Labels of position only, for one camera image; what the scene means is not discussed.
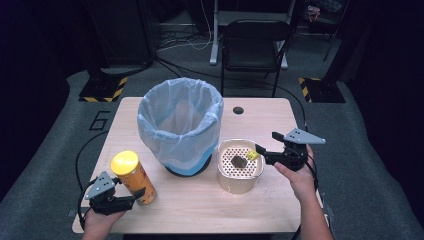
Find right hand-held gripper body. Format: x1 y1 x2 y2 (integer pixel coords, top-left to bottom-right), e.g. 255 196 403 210
275 128 327 172

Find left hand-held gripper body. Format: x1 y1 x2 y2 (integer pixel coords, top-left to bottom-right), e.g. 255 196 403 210
83 171 135 216

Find orange chip can yellow lid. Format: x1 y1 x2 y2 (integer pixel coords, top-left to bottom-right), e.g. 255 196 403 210
110 150 157 206

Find tea bag with yellow tag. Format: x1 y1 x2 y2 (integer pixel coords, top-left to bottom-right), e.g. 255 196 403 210
230 150 261 169

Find beige strainer container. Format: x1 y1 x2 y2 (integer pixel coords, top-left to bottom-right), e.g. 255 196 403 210
216 138 266 195

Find blue trash bin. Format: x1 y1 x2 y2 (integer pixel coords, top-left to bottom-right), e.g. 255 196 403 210
164 146 214 179

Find person's left hand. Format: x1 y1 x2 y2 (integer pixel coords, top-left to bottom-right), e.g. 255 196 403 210
82 207 127 240

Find person's right hand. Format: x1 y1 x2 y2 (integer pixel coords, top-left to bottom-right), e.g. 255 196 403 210
273 144 318 203

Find bin with blue bag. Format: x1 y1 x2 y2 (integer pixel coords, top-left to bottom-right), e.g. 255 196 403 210
136 77 225 173

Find black folding chair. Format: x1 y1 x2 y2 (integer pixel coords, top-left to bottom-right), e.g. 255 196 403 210
219 18 293 98

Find black cabinet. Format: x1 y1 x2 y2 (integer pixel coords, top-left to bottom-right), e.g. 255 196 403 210
84 0 157 69

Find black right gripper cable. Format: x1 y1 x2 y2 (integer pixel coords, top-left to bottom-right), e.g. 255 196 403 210
292 154 320 240

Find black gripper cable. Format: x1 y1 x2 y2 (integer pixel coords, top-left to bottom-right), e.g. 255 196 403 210
74 130 110 231
292 154 320 240

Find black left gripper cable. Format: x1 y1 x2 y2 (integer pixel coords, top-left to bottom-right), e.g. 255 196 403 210
74 130 110 231

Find black base plate hazard stripes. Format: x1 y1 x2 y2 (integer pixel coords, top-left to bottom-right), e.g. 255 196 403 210
297 77 347 104
78 76 129 103

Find white metal desk frame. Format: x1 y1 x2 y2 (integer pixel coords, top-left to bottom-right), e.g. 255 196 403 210
208 0 296 71

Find white cable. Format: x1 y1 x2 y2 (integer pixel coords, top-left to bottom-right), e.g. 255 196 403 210
156 0 215 53

